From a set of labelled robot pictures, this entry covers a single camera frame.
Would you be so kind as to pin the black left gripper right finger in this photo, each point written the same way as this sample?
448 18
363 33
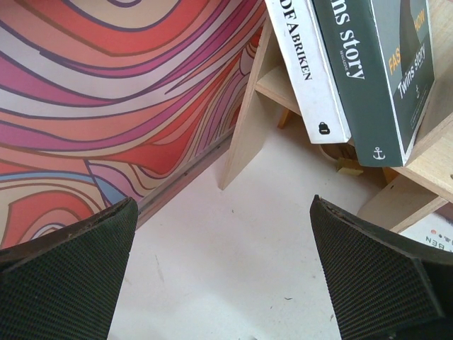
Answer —
382 285

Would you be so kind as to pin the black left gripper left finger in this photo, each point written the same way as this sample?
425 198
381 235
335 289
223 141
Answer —
65 285

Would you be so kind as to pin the wooden bookshelf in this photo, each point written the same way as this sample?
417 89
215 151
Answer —
422 186

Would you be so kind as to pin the white spiral notebook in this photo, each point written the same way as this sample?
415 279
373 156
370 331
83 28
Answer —
433 230

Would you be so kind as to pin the yellow sticky note pad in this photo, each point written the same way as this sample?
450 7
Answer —
349 167

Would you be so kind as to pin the white magazine underneath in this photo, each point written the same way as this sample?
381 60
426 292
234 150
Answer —
303 50

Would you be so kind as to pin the black white magazine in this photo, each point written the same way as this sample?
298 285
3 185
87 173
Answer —
381 58

